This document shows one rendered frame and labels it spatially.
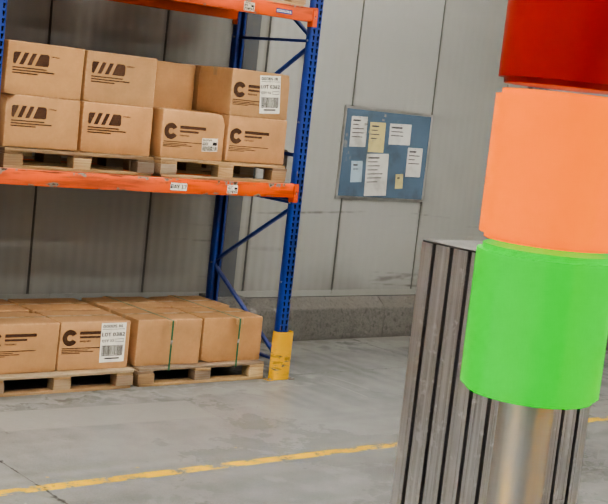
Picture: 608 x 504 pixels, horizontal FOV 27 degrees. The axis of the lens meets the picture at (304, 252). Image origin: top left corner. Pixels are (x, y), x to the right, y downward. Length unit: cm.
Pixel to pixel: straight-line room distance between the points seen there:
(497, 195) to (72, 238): 1020
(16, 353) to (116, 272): 204
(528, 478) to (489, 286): 7
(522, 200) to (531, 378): 6
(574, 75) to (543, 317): 8
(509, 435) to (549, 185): 9
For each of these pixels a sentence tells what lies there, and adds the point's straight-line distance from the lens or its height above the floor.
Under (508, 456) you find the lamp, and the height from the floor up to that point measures 214.
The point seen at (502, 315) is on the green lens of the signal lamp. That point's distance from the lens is 44.
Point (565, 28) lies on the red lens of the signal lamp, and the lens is 43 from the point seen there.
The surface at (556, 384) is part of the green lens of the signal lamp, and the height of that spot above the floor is 217.
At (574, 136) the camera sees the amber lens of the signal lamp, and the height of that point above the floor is 225.
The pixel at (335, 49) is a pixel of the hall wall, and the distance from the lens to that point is 1207.
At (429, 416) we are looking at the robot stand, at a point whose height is 171.
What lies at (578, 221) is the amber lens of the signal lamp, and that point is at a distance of 43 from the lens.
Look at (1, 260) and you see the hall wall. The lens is 1035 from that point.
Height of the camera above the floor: 226
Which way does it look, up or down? 7 degrees down
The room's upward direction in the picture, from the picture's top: 6 degrees clockwise
